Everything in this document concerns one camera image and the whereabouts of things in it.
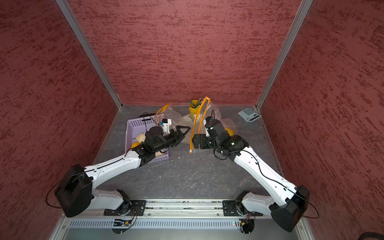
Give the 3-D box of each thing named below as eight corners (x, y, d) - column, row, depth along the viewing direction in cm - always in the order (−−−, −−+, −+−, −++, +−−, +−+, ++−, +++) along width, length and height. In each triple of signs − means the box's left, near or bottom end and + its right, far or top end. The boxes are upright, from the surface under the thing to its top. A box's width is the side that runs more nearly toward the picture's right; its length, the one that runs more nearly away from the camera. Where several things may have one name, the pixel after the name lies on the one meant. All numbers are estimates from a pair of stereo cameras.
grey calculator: (248, 123, 111) (249, 121, 109) (238, 113, 118) (239, 111, 116) (259, 117, 115) (260, 115, 113) (248, 108, 122) (249, 106, 120)
